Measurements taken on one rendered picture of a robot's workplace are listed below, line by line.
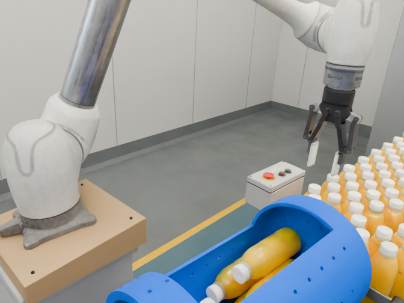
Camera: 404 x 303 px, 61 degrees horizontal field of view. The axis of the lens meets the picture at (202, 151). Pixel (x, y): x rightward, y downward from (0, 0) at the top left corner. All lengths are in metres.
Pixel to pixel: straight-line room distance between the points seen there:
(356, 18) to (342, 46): 0.06
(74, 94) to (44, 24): 2.24
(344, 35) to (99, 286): 0.88
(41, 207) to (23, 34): 2.37
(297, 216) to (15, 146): 0.68
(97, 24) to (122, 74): 2.70
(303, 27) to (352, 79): 0.20
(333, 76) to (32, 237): 0.83
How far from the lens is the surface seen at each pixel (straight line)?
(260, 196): 1.15
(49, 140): 0.88
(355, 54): 0.87
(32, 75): 3.23
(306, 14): 0.99
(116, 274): 1.06
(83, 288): 1.01
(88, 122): 1.03
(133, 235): 0.96
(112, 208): 1.02
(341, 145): 0.94
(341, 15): 0.88
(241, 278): 0.77
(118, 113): 3.70
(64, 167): 0.90
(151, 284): 0.57
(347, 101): 0.91
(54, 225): 0.95
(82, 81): 1.00
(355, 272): 0.77
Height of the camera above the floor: 1.63
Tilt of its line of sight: 24 degrees down
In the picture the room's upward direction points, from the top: 3 degrees clockwise
